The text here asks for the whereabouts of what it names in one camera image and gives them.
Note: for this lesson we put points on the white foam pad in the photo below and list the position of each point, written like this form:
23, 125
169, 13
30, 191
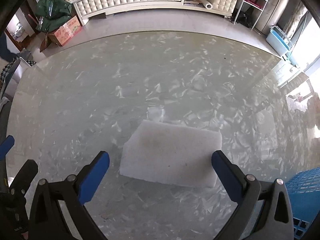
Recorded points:
172, 155

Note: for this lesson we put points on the blue plastic basket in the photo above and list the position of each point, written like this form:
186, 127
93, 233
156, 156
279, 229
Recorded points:
303, 197

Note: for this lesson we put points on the light blue plastic bin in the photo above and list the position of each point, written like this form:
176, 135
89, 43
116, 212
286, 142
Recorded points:
280, 41

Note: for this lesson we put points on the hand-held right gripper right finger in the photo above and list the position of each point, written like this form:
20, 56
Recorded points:
228, 177

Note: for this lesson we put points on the paper towel roll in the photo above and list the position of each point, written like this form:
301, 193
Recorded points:
207, 3

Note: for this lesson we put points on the green plastic bag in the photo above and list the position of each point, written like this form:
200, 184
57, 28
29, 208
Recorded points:
53, 12

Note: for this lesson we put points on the checked cloth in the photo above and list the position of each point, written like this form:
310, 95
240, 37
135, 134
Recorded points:
6, 73

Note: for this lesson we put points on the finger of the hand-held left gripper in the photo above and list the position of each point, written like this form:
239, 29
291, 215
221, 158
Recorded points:
7, 145
25, 173

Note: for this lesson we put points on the grey standing air conditioner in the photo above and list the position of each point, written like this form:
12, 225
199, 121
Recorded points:
275, 8

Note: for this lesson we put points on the patterned curtain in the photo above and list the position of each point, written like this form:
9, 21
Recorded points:
297, 20

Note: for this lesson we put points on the printed cardboard box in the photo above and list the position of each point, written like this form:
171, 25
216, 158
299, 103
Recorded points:
66, 31

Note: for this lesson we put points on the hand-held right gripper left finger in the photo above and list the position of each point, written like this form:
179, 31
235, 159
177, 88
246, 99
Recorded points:
93, 177

